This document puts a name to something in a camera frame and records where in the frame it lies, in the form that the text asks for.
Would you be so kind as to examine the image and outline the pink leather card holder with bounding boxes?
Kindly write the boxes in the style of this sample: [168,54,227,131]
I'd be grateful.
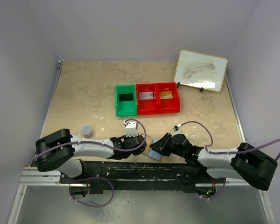
[142,135,162,162]

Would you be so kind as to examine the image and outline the silver striped card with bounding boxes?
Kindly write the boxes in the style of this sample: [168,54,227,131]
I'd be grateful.
[139,91,154,100]

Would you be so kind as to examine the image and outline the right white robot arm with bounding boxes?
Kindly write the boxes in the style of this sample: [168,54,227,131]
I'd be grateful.
[149,133,278,190]

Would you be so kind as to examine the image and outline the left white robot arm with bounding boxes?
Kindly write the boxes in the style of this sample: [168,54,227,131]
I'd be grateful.
[33,129,147,178]

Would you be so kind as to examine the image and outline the black card in green bin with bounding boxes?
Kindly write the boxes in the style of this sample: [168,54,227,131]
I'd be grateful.
[119,93,134,102]

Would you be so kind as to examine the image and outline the gold card in red bin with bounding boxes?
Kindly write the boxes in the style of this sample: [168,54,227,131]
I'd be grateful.
[159,91,173,100]

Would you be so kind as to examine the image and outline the right red plastic bin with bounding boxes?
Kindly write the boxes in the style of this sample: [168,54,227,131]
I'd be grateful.
[156,82,181,114]

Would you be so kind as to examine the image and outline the red plastic bin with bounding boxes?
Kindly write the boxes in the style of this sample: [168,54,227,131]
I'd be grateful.
[136,84,158,115]
[156,82,181,114]

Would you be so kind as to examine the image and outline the clear jar of paper clips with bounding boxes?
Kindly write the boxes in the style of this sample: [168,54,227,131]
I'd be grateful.
[80,125,93,138]

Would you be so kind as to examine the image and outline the middle red plastic bin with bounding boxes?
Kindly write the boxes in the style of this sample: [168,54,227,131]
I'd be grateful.
[136,84,158,115]

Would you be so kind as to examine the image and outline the green plastic bin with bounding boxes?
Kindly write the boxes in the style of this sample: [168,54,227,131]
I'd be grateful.
[115,84,138,117]

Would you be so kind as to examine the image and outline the small framed whiteboard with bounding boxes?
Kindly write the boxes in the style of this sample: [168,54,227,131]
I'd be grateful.
[174,49,228,92]

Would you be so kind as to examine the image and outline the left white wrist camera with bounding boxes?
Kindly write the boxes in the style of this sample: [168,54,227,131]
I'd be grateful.
[125,121,139,138]

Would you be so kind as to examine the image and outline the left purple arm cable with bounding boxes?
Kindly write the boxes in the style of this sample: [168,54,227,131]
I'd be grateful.
[32,119,147,163]

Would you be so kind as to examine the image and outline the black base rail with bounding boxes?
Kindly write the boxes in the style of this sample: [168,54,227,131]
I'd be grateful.
[60,161,224,196]

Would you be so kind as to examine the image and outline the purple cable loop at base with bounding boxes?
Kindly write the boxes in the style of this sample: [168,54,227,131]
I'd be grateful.
[69,174,117,208]

